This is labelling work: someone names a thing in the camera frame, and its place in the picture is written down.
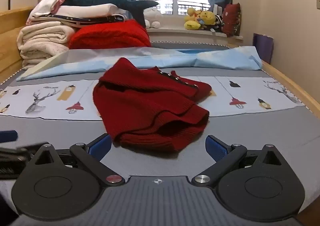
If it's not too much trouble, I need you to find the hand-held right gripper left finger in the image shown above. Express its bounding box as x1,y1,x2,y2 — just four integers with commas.
30,133,125,186

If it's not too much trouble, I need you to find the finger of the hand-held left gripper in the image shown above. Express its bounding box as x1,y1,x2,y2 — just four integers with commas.
0,146,33,180
0,130,18,144

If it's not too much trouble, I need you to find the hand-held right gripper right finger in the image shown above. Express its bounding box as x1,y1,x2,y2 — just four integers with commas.
192,135,288,186

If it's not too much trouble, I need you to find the dark red knit sweater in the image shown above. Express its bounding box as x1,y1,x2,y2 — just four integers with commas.
92,57,212,152

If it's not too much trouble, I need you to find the grey printed bed sheet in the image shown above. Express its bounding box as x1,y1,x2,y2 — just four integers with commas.
0,41,320,216

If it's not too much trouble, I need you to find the light blue sheet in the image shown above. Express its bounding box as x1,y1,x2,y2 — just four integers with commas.
16,46,263,82

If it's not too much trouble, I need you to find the cream folded blanket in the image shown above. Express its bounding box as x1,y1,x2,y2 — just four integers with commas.
17,21,76,67

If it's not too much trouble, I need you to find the bright red knit blanket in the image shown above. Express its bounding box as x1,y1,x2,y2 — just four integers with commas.
68,19,152,50

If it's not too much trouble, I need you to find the striped plush toy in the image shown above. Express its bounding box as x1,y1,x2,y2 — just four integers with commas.
213,15,224,33

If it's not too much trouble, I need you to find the yellow duck plush toy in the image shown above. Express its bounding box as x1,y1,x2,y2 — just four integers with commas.
184,8,202,31

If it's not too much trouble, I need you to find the dark-trimmed folded quilt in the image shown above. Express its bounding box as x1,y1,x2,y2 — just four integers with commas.
31,14,128,28

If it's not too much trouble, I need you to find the red printed cushion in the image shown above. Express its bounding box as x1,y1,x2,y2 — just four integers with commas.
222,3,242,38

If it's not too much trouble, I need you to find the yellow bear plush toy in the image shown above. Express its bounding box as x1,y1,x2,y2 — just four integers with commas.
197,11,217,26

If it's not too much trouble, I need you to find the white folded pillow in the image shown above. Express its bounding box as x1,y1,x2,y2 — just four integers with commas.
57,3,128,17

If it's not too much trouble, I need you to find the white and pink cloth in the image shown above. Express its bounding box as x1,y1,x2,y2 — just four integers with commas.
26,0,66,24

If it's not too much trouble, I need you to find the white plush toy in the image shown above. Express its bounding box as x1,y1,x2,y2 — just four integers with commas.
143,8,163,29

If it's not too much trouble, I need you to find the wooden bed frame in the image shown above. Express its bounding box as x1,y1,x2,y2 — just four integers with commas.
0,6,320,127

